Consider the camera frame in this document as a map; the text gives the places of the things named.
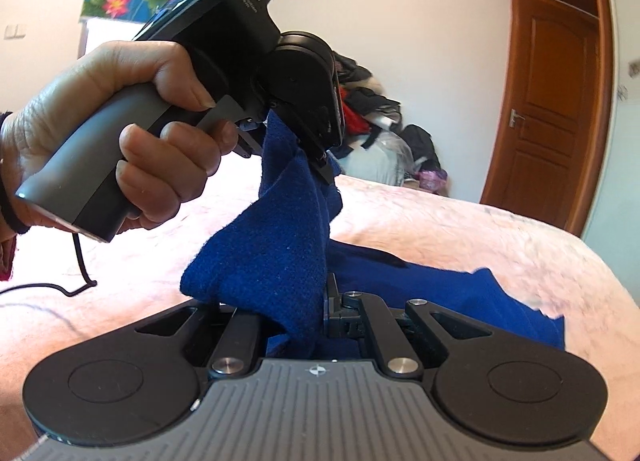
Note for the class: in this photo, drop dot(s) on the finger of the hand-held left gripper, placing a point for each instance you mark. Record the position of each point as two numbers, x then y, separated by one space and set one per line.
322 168
248 141

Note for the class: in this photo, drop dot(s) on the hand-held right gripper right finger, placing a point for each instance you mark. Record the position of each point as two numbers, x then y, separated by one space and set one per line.
382 336

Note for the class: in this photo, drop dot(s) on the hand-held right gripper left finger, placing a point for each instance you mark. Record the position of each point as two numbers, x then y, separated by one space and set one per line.
235 341

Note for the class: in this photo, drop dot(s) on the blue knit garment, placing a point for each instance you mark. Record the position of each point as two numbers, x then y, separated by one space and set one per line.
290 251

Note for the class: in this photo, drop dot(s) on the person's left forearm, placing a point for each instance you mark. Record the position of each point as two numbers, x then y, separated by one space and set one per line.
9 236

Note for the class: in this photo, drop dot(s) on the pile of dark clothes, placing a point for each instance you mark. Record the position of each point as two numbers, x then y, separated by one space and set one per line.
385 116

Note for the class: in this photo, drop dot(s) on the person's left hand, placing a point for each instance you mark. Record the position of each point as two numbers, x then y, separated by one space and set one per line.
90 106

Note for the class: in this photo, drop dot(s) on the red garment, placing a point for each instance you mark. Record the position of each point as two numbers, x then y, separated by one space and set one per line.
352 113

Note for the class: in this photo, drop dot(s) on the pink blanket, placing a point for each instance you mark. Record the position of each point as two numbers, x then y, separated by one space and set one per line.
450 226

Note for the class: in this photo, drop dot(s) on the brown wooden door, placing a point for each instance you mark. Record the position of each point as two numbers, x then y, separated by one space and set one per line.
545 111

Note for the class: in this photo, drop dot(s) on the white light switch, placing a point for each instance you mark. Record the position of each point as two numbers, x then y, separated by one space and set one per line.
14 30

